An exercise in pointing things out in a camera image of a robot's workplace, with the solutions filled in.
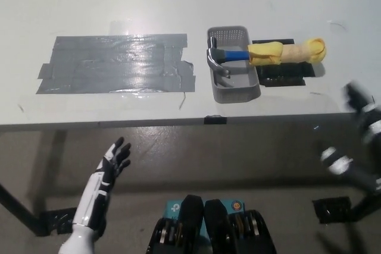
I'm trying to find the black table leg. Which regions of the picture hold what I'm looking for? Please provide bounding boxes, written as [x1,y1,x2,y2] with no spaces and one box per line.
[354,187,381,217]
[0,182,41,236]

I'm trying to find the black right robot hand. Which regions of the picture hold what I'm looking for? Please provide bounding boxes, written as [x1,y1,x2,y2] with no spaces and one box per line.
[320,80,381,196]

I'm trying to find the grey plastic basket container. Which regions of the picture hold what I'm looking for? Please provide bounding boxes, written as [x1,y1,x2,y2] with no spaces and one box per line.
[207,25,262,104]

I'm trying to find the teal router box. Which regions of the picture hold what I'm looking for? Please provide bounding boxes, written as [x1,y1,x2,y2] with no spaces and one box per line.
[165,199,246,237]

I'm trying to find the claw hammer with yellow wrap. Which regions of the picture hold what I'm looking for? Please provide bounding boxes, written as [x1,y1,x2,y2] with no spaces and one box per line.
[206,36,327,80]

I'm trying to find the black robot body blocks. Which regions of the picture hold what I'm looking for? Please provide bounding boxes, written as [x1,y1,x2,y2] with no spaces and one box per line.
[145,194,274,254]

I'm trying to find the white and black left hand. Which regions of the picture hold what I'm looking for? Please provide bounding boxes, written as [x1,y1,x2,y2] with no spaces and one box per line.
[73,136,132,231]

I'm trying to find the grey duct tape patch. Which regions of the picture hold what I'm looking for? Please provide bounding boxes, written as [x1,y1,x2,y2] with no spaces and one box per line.
[35,33,196,96]

